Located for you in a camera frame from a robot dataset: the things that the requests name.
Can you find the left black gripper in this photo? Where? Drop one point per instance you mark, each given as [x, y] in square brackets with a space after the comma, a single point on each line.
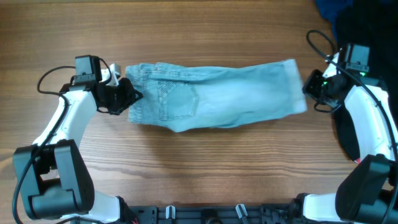
[130, 96]

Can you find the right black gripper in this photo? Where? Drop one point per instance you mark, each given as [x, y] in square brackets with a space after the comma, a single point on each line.
[308, 87]

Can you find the light blue denim shorts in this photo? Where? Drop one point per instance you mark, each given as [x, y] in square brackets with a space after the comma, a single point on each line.
[182, 98]

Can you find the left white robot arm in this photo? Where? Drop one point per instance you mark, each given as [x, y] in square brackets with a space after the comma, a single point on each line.
[53, 182]

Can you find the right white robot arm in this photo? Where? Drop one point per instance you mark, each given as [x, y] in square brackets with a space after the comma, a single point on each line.
[369, 193]

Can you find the black garment pile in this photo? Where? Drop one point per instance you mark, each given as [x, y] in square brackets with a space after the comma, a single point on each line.
[367, 46]

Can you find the dark blue garment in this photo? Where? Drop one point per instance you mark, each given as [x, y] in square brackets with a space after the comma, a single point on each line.
[329, 9]

